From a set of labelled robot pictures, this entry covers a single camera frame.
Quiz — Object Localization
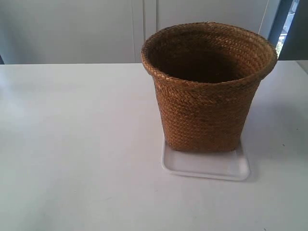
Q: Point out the white rectangular plastic tray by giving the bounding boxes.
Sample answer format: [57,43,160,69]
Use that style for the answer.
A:
[161,140,251,181]

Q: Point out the brown woven wicker basket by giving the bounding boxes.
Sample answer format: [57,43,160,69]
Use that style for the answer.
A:
[141,22,277,153]

